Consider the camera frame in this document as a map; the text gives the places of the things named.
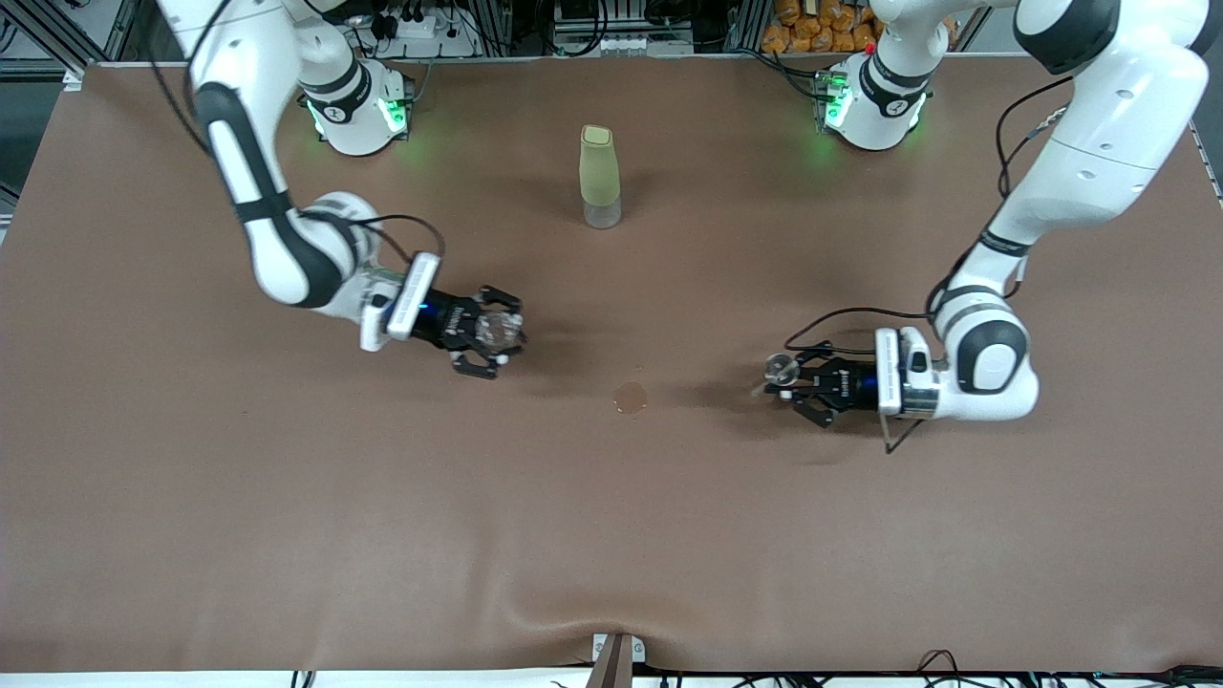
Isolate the clear glass cup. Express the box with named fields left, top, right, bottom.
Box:
left=473, top=311, right=527, bottom=355

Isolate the steel double jigger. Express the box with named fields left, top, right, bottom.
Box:
left=762, top=352, right=803, bottom=398

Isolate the olive green tall bottle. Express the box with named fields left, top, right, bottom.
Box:
left=579, top=124, right=623, bottom=230

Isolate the brown table cover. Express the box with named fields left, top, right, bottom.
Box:
left=0, top=53, right=1223, bottom=675

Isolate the white power strip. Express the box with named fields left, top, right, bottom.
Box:
left=377, top=10, right=474, bottom=45

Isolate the orange snack bag pile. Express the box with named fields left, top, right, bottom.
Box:
left=762, top=0, right=885, bottom=54

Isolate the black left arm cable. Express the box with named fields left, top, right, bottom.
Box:
left=785, top=76, right=1076, bottom=456

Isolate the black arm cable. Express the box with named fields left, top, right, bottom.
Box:
left=153, top=0, right=446, bottom=259
left=785, top=76, right=1076, bottom=456

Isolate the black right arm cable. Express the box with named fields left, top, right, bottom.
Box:
left=153, top=0, right=446, bottom=259

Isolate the metal table clamp bracket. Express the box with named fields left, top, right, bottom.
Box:
left=587, top=633, right=647, bottom=688

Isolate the aluminium frame post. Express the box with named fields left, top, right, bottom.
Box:
left=29, top=0, right=146, bottom=70

